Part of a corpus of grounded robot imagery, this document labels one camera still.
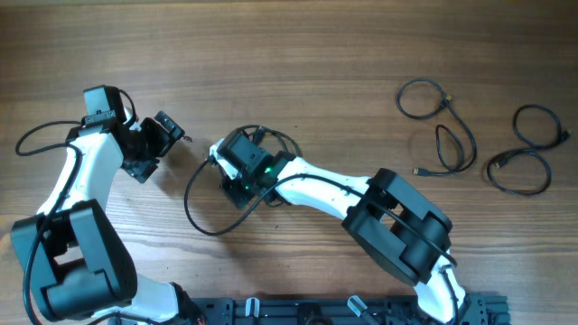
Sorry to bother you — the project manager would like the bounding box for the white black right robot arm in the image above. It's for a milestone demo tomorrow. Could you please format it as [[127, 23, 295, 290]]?
[[210, 129, 466, 324]]

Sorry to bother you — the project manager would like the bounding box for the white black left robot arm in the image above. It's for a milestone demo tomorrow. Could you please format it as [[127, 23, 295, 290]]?
[[10, 85, 207, 324]]

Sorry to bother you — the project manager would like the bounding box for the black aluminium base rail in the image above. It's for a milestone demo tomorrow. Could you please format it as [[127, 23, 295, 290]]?
[[194, 294, 511, 325]]

